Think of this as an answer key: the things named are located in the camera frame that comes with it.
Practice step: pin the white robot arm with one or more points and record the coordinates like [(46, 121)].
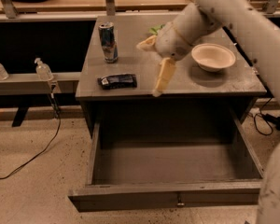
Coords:
[(260, 40)]

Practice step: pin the open grey top drawer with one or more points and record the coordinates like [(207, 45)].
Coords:
[(148, 174)]

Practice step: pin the grey wooden cabinet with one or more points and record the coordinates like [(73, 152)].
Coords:
[(145, 97)]

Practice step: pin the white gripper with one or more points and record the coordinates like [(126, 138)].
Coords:
[(172, 44)]

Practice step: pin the dark blue rxbar wrapper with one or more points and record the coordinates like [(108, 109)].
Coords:
[(118, 81)]

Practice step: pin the blue energy drink can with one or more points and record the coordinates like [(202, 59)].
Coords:
[(108, 42)]

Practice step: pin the green chip bag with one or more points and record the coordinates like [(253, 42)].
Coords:
[(155, 29)]

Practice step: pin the clear pump sanitizer bottle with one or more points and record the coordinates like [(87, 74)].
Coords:
[(43, 70)]

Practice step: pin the metal drawer knob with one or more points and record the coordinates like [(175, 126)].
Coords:
[(179, 201)]

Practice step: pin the white paper bowl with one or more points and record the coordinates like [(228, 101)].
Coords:
[(213, 57)]

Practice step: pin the grey low bench shelf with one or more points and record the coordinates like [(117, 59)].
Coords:
[(26, 84)]

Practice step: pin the wooden back table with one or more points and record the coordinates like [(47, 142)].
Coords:
[(99, 5)]

